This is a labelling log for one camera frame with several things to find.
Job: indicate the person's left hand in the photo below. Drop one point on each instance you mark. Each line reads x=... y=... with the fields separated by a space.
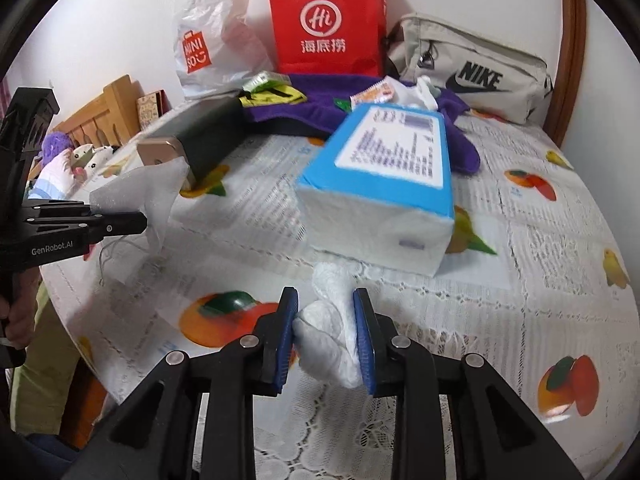
x=25 y=315

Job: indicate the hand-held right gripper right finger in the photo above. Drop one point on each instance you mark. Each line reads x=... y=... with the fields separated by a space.
x=365 y=345

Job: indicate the brown wooden frame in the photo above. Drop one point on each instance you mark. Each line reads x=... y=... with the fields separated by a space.
x=567 y=60

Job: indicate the yellow green cloth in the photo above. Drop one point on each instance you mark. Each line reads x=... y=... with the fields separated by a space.
x=40 y=385

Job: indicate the grey sling bag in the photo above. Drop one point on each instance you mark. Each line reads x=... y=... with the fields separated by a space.
x=475 y=70

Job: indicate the purple plush toy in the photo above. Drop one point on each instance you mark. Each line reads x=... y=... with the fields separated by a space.
x=56 y=147

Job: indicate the white plastic shopping bag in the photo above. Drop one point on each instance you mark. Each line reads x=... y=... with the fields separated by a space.
x=215 y=30

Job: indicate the yellow black pouch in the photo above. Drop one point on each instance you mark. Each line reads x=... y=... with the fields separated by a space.
x=280 y=96

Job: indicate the dark green snack packet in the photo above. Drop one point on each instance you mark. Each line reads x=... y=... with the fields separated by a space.
x=344 y=104

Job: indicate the red paper shopping bag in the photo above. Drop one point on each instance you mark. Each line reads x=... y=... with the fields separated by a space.
x=325 y=25

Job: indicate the light green plastic packet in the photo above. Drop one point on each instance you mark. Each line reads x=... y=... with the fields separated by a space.
x=262 y=81

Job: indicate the pink white plush toy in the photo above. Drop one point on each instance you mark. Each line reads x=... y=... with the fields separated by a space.
x=55 y=177

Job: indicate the blue tissue pack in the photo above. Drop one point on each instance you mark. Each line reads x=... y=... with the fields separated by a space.
x=375 y=190

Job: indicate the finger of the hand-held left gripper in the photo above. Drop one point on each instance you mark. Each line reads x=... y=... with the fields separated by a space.
x=125 y=222
x=60 y=207

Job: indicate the dark green box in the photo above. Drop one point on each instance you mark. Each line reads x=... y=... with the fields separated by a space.
x=210 y=135

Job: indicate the wooden headboard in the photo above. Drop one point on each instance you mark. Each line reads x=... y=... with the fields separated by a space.
x=107 y=110

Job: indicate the white spotted plush toy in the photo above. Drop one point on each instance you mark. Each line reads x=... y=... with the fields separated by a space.
x=92 y=156

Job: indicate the white tissue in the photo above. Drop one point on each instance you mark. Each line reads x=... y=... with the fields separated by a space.
x=327 y=340

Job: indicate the small patterned box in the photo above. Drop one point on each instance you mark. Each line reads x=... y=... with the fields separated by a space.
x=151 y=110

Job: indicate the fruit printed tablecloth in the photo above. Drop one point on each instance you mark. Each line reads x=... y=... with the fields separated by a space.
x=525 y=270

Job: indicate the purple towel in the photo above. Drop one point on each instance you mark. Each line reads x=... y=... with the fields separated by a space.
x=310 y=105

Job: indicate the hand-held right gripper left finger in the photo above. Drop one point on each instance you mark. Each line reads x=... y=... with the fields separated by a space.
x=284 y=345

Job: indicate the orange snack packet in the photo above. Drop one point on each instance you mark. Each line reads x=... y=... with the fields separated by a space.
x=372 y=94

